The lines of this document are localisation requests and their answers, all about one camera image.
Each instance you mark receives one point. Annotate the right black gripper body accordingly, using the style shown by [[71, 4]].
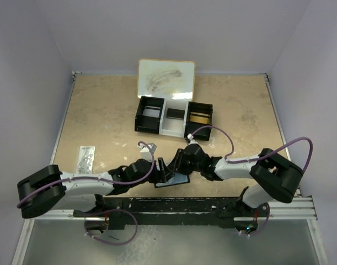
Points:
[[185, 167]]

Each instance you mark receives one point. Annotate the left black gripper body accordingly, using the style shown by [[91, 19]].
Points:
[[153, 177]]

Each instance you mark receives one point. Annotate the black leather card holder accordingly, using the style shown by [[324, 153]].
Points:
[[177, 179]]

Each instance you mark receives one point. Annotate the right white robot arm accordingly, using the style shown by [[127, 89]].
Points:
[[276, 177]]

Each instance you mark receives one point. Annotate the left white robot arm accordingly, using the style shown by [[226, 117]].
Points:
[[51, 189]]

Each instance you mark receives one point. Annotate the gold card in tray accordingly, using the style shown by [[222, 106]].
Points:
[[201, 118]]

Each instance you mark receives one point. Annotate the silver card in tray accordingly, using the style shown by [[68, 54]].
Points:
[[152, 111]]

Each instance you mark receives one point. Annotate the black and white compartment tray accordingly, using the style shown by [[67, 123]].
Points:
[[173, 127]]

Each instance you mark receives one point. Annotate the clear plastic packet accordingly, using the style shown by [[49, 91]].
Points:
[[85, 160]]

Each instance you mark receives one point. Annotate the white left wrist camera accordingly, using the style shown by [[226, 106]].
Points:
[[147, 150]]

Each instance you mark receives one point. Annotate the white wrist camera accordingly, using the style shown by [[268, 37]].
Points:
[[190, 139], [147, 150]]

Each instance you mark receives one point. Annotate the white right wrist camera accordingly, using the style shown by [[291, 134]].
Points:
[[190, 139]]

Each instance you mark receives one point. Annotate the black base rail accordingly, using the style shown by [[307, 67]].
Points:
[[223, 212]]

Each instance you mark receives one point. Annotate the white board with wooden frame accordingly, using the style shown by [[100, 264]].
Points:
[[168, 79]]

